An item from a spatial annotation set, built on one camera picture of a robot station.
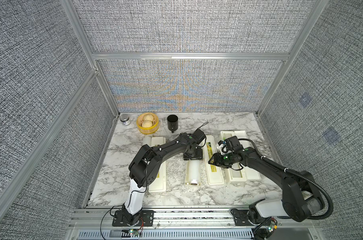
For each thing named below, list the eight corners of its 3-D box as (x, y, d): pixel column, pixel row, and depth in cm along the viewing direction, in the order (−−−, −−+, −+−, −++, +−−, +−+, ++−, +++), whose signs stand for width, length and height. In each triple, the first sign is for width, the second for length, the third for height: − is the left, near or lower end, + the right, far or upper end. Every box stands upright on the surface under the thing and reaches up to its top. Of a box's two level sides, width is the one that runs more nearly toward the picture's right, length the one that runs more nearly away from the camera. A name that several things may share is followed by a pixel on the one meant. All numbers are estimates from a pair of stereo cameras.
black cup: (167, 134, 109) (166, 125, 101) (168, 123, 116) (167, 114, 108) (178, 134, 109) (177, 125, 101) (178, 123, 116) (178, 114, 108)
